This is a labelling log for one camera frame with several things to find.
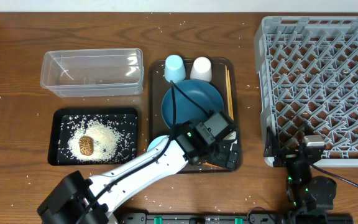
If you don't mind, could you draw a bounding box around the dark blue plate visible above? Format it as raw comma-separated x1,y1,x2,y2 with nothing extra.
174,80,225,124

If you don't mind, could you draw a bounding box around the light blue bowl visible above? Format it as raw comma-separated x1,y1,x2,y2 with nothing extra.
147,135,168,151

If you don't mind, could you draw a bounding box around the pile of white rice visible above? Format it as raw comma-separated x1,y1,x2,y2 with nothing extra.
56,114,137,165

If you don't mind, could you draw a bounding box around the brown mushroom food scrap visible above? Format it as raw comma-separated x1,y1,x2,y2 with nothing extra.
78,136,94,156

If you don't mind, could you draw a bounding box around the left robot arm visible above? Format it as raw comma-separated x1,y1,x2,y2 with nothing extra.
37,122,238,223

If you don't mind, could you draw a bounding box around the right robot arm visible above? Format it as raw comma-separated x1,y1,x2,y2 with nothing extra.
264,127,337,223

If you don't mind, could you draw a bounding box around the grey dishwasher rack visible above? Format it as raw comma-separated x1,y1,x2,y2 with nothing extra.
254,16,358,167

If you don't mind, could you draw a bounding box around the crumpled white wrapper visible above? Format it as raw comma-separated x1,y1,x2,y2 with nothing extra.
224,131,237,144

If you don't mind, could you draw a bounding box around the dark brown serving tray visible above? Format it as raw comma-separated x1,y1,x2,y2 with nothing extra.
147,57,242,174

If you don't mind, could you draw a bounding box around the wooden chopstick right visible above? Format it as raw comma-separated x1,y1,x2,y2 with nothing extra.
227,70,234,120

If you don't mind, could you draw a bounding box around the wooden chopstick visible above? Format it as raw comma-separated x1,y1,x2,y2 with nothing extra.
227,70,234,120
225,65,231,118

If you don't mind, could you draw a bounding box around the white cup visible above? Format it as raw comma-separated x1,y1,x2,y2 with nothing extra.
190,57,212,82

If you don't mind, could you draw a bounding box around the wooden chopstick left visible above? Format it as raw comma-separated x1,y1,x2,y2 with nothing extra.
225,65,231,118

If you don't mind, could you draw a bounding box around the light blue cup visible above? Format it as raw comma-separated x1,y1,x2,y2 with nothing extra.
164,55,186,83

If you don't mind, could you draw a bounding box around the black plastic tray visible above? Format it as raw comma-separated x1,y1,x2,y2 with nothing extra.
48,107,138,166

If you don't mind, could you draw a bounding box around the clear plastic container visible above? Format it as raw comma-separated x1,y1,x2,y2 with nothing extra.
40,48,144,98

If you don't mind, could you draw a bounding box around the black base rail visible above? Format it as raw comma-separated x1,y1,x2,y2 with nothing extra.
117,212,354,224

